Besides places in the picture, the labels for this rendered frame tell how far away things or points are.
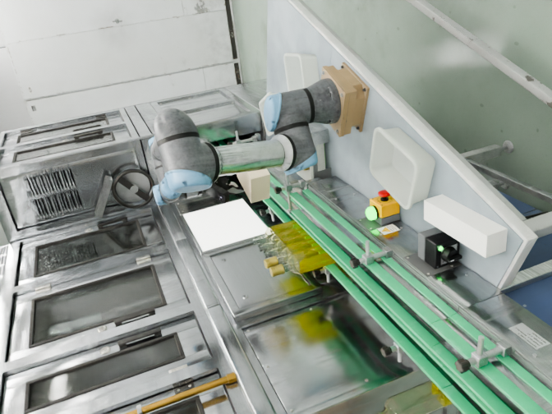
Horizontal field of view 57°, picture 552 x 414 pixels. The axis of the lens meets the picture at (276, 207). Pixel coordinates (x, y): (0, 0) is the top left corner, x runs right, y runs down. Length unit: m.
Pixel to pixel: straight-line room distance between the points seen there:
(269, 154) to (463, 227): 0.59
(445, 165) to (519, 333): 0.46
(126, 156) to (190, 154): 1.35
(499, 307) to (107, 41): 4.58
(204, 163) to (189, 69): 4.16
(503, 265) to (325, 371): 0.61
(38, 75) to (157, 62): 1.11
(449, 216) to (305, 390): 0.64
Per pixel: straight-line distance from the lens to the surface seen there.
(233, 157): 1.46
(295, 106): 1.65
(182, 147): 1.37
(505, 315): 1.34
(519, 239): 1.31
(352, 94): 1.68
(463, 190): 1.41
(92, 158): 2.69
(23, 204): 2.77
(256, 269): 2.03
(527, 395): 1.19
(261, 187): 1.88
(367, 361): 1.64
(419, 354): 1.48
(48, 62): 5.35
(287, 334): 1.75
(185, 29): 5.44
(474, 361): 1.21
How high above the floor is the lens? 1.59
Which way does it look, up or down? 17 degrees down
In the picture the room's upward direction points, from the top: 106 degrees counter-clockwise
